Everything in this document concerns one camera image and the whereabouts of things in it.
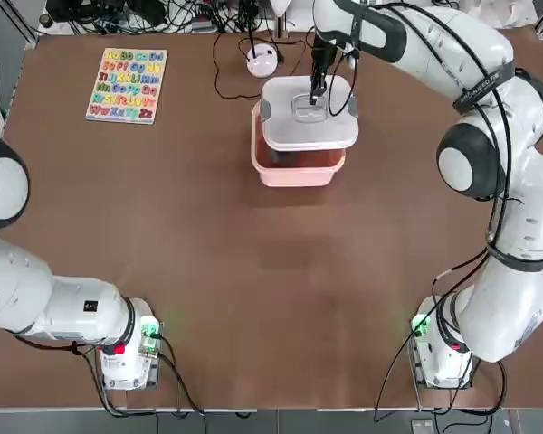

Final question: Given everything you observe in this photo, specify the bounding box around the black right base cable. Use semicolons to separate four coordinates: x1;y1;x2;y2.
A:
414;350;509;417
373;311;435;415

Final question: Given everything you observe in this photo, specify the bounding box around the white desk lamp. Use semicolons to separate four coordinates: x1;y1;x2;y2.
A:
245;0;293;79

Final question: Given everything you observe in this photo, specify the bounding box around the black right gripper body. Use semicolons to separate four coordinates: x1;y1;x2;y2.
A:
310;32;340;73

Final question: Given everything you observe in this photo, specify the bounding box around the black lamp cable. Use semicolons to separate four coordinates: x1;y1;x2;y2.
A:
213;31;310;101

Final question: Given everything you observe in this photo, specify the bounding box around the black left base cable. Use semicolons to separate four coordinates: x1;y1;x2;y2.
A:
153;332;208;434
71;341;160;418

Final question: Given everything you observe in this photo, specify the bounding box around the white bin lid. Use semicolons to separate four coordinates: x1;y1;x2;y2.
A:
260;75;360;152

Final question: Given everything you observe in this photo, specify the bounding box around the pink plastic bin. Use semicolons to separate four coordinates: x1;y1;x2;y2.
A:
251;102;348;189

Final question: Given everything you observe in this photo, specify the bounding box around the black base cable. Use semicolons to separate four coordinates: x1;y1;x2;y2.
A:
71;341;160;418
153;332;208;434
414;350;509;417
373;311;435;415

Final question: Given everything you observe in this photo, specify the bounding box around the black device box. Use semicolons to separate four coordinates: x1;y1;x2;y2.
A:
44;0;124;23

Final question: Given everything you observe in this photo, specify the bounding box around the colourful alphabet puzzle board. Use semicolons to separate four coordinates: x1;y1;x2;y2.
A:
84;47;169;125

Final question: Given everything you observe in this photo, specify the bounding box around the white plastic sheet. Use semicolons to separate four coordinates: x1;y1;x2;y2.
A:
468;0;538;28

